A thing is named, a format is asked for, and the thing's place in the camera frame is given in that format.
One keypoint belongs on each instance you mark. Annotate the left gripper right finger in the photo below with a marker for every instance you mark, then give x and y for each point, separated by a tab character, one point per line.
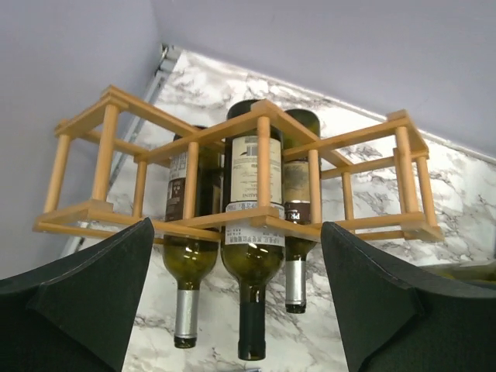
395	316

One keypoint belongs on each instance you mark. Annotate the wooden wine rack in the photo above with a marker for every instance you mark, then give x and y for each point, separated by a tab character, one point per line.
260	170

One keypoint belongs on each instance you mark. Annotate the dark bottle in rack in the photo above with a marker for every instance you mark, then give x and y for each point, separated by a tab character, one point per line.
252	255

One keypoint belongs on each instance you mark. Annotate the green bottle silver neck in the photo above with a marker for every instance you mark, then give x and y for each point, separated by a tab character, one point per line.
189	260

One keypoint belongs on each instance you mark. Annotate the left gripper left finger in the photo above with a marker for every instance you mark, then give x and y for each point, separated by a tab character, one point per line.
76	313

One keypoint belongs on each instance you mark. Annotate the green bottle brown label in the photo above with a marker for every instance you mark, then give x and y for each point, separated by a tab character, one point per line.
297	210

